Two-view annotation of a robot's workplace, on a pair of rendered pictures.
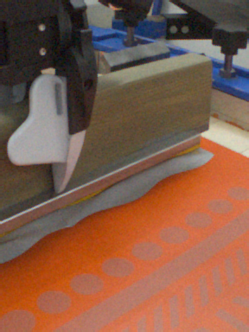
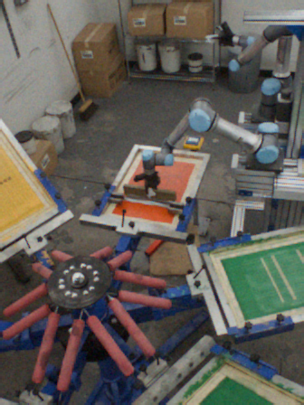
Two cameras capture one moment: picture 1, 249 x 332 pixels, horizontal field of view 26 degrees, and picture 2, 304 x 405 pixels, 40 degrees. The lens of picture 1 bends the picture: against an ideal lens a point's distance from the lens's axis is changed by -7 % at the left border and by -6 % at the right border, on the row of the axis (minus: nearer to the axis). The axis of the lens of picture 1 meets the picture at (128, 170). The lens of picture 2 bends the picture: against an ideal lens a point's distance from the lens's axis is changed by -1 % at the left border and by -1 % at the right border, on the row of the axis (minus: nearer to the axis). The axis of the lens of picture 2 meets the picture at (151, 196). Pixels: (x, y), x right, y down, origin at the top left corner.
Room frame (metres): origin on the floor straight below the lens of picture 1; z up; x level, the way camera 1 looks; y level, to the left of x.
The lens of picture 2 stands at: (1.10, 1.97, 2.89)
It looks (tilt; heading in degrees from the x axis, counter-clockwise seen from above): 43 degrees down; 249
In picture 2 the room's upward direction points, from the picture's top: 7 degrees counter-clockwise
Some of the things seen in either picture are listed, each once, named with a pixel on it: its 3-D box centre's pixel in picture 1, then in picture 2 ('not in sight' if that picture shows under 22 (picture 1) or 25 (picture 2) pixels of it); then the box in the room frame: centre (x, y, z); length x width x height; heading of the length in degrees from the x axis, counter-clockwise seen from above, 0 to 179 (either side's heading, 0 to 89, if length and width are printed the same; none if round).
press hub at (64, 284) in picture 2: not in sight; (102, 345); (1.02, 0.72, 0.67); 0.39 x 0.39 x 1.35
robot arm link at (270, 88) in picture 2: not in sight; (270, 90); (-0.61, 0.02, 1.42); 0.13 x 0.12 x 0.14; 24
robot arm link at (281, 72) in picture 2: not in sight; (283, 53); (-0.73, -0.04, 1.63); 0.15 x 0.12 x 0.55; 24
